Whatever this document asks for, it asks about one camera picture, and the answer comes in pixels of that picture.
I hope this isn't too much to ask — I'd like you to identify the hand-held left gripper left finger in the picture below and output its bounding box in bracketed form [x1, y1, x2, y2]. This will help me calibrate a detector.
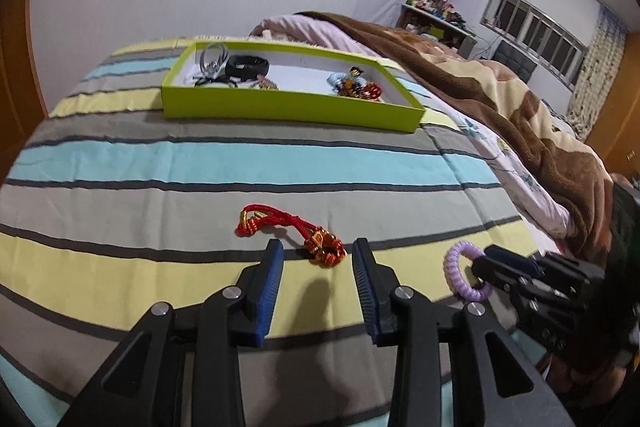
[57, 238, 285, 427]

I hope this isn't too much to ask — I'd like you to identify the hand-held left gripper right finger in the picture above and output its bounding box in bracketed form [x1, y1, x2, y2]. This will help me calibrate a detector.
[351, 237, 576, 427]

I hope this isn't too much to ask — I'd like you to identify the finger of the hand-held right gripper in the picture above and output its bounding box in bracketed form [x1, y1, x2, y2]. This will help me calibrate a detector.
[471, 244, 607, 295]
[509, 279, 606, 360]

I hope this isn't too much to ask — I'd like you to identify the red rope bracelet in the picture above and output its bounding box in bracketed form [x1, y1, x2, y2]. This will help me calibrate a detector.
[236, 204, 347, 267]

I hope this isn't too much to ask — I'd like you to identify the purple spiral hair tie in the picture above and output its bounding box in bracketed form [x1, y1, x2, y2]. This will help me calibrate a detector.
[444, 241, 494, 301]

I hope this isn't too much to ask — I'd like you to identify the green shallow cardboard box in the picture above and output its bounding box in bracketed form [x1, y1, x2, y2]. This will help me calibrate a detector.
[161, 40, 426, 134]

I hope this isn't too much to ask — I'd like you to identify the black hair cord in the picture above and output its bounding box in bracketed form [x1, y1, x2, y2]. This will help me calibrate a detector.
[192, 74, 239, 89]

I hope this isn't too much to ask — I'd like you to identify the black smart band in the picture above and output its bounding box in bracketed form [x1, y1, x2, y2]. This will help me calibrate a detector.
[225, 55, 271, 80]

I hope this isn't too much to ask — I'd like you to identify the orange wooden wardrobe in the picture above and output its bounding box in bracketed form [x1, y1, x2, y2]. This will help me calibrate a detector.
[585, 32, 640, 180]

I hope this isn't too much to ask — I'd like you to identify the striped bed sheet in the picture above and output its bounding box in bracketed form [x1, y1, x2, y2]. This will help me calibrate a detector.
[0, 38, 566, 427]

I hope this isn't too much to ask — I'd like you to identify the brown fleece blanket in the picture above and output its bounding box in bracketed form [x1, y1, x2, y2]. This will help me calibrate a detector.
[294, 11, 617, 269]

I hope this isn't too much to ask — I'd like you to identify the patterned curtain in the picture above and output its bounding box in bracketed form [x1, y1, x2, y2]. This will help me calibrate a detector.
[567, 6, 629, 141]

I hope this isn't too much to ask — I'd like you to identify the black chair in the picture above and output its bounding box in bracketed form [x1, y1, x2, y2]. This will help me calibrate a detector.
[492, 41, 539, 82]

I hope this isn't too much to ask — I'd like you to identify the barred window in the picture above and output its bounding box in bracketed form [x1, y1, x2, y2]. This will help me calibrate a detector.
[480, 0, 589, 90]

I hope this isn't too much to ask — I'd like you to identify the cluttered white shelf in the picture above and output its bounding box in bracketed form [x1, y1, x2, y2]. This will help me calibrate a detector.
[397, 0, 479, 58]

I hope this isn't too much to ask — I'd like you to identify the pink quilt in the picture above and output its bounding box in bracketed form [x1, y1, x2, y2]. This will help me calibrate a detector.
[248, 14, 372, 56]

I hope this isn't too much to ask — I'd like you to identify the wooden door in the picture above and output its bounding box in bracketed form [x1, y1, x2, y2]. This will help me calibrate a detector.
[0, 0, 51, 180]

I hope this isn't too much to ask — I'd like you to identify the grey hair tie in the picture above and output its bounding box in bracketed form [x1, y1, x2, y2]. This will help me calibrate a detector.
[198, 43, 231, 78]

